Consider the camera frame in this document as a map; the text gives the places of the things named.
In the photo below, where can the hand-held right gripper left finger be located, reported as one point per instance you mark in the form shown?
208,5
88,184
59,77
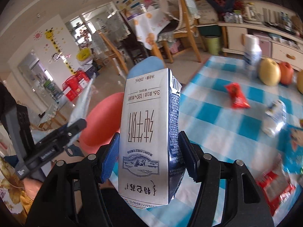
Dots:
109,160

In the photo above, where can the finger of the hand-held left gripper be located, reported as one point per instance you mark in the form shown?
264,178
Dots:
73,151
77,128

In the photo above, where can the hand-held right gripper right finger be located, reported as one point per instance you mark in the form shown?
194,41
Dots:
189,158

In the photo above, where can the salmon pink plastic bucket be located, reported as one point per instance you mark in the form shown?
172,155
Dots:
101,118

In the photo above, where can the white and navy milk carton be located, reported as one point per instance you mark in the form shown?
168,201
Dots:
142,123

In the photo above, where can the red gift boxes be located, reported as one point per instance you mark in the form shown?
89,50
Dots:
75,87

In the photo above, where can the floral print cloth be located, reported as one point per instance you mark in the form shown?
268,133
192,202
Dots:
11,189

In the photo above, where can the yellow bag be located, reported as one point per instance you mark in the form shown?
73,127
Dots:
83,54

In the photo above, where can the small red snack packet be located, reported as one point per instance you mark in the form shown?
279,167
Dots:
238,95

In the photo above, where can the light wooden chair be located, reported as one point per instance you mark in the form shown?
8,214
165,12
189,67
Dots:
116,52

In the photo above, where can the red white checked packet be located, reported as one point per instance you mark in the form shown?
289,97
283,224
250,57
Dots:
275,186

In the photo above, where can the crushed white plastic bottle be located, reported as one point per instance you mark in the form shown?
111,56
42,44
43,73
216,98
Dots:
274,118

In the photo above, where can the blue snack packet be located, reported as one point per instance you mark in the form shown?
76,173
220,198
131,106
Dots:
294,149

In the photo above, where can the green waste bin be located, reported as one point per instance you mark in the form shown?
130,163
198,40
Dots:
212,45

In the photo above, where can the small yellow apple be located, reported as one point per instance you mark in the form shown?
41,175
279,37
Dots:
269,72

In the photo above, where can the upright white plastic bottle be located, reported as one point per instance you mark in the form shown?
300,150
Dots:
252,54

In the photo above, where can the orange print dining tablecloth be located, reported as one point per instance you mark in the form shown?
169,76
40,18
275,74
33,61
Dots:
151,26

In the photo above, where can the red apple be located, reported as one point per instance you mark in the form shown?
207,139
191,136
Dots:
288,73

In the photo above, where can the large yellow pear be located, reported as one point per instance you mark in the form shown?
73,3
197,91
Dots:
300,81

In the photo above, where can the cream TV cabinet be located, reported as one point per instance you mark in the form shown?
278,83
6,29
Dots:
281,49

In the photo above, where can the white sack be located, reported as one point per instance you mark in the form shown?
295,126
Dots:
207,13

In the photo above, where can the wooden chair with cover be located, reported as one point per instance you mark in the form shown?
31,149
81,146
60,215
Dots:
187,9

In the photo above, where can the dark wrapped flower bouquet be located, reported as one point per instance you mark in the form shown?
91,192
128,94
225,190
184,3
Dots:
222,0

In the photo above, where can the giraffe height wall sticker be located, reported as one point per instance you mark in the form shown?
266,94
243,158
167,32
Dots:
55,45

